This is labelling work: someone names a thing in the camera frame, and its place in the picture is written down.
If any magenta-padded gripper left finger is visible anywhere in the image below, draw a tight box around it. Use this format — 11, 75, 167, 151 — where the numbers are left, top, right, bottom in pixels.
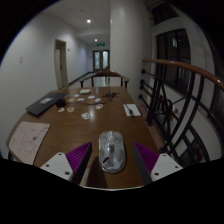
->
40, 141, 93, 186

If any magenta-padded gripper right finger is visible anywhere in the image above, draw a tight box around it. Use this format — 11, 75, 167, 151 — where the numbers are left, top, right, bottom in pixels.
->
132, 142, 184, 186

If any transparent computer mouse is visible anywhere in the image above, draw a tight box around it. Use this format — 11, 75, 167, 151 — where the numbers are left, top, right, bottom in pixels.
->
97, 130, 127, 174

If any white printed mouse pad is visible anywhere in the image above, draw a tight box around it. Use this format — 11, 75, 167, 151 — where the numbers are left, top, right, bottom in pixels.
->
7, 120, 51, 166

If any small black box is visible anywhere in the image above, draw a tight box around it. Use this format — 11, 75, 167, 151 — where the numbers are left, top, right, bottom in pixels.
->
55, 98, 67, 109

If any dark closed laptop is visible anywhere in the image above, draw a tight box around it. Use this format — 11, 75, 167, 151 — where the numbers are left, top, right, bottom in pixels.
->
25, 91, 71, 117

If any white notebook with pen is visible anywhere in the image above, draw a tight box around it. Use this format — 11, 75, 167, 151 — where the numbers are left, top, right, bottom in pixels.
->
122, 103, 142, 118

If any wooden armchair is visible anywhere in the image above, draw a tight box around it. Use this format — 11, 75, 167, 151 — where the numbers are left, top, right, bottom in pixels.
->
78, 68, 131, 90

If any open side door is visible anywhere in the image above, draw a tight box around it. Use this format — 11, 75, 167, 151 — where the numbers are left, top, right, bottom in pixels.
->
53, 38, 70, 91

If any black railing with wooden handrail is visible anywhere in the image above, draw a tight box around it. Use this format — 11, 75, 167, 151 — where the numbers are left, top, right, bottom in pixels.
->
137, 58, 224, 168

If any dark framed window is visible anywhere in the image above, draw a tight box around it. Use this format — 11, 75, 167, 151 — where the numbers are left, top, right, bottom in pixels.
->
151, 27, 202, 98

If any glass double door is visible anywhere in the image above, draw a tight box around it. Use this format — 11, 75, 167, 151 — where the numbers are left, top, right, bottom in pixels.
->
92, 49, 111, 73

